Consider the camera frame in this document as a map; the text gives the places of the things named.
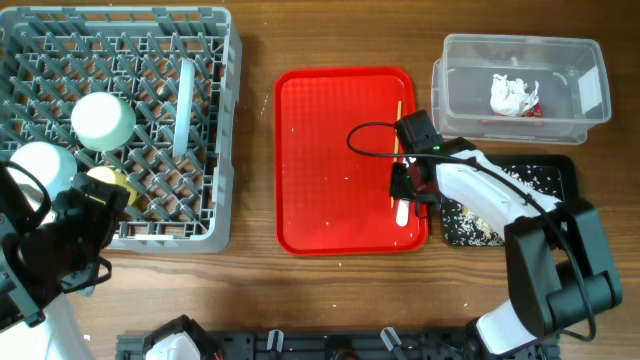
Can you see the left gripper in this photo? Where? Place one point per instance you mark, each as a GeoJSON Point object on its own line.
{"type": "Point", "coordinates": [103, 219]}

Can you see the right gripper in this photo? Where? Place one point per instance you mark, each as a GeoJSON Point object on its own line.
{"type": "Point", "coordinates": [398, 188]}

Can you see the white plastic fork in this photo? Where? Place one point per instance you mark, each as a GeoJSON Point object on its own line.
{"type": "Point", "coordinates": [402, 212]}

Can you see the yellow plastic cup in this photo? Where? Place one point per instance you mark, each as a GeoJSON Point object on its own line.
{"type": "Point", "coordinates": [111, 176]}

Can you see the small light blue bowl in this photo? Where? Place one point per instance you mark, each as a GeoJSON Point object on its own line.
{"type": "Point", "coordinates": [53, 166]}

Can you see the rice and food scraps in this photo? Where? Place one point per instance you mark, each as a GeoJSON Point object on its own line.
{"type": "Point", "coordinates": [463, 227]}

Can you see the green bowl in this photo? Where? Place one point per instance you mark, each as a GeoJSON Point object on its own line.
{"type": "Point", "coordinates": [102, 122]}

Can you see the large light blue plate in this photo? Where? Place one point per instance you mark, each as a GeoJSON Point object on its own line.
{"type": "Point", "coordinates": [184, 107]}

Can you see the red snack wrapper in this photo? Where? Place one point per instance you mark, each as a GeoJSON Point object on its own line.
{"type": "Point", "coordinates": [535, 112]}

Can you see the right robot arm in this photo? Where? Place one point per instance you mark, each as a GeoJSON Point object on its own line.
{"type": "Point", "coordinates": [560, 269]}

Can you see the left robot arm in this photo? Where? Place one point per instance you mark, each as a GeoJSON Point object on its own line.
{"type": "Point", "coordinates": [48, 253]}

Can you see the clear plastic waste bin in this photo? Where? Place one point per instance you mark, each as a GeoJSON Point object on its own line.
{"type": "Point", "coordinates": [574, 92]}

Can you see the grey plastic dishwasher rack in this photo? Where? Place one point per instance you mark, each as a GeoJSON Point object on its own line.
{"type": "Point", "coordinates": [53, 56]}

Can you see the red plastic serving tray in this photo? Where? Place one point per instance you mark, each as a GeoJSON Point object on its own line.
{"type": "Point", "coordinates": [332, 170]}

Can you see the black plastic tray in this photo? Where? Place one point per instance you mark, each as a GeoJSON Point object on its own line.
{"type": "Point", "coordinates": [564, 163]}

